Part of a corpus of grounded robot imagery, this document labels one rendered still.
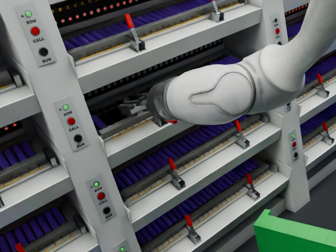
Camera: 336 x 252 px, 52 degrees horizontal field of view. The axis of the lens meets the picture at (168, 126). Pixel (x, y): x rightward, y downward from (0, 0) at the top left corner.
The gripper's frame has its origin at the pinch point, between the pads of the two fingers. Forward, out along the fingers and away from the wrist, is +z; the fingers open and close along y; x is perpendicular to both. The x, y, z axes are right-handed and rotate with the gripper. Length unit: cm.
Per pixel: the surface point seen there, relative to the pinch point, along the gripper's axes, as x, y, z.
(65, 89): -9.6, 16.1, -7.1
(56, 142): 0.4, 22.4, -5.4
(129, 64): -9.4, -0.6, -6.7
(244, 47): -0.3, -47.5, 3.6
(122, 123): 4.0, 4.4, -0.4
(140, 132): 7.8, 1.3, -2.2
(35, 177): 6.4, 28.8, 0.2
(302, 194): 59, -53, 3
